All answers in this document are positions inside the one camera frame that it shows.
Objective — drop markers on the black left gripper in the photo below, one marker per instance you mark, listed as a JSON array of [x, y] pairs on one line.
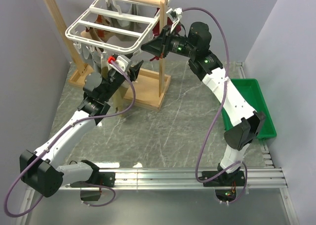
[[135, 70]]

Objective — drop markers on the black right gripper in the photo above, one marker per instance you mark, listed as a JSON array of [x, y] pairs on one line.
[[160, 44]]

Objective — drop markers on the tan underwear with white waistband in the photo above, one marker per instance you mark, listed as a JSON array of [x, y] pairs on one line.
[[118, 96]]

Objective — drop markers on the white plastic clip hanger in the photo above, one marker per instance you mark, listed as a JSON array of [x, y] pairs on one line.
[[114, 8]]

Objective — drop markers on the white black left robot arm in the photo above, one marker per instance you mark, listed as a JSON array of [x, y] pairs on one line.
[[43, 168]]

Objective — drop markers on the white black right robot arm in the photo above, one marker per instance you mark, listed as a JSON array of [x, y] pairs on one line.
[[246, 121]]

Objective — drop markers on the dark red underwear hanging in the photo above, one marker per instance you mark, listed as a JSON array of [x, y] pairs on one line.
[[156, 32]]

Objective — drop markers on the grey underwear hanging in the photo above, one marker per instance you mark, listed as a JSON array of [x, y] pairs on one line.
[[92, 54]]

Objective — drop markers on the green plastic bin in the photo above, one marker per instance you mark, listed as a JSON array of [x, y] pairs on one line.
[[250, 90]]

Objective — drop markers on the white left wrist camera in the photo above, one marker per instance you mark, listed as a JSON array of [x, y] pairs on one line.
[[120, 62]]

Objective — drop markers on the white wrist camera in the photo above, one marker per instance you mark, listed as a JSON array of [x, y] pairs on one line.
[[175, 15], [120, 62]]

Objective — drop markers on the wooden drying rack frame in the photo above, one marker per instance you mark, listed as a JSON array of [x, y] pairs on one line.
[[150, 88]]

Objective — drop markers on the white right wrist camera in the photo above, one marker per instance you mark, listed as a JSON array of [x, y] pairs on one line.
[[175, 15]]

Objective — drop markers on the aluminium mounting rail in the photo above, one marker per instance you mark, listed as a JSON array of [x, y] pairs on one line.
[[172, 196]]

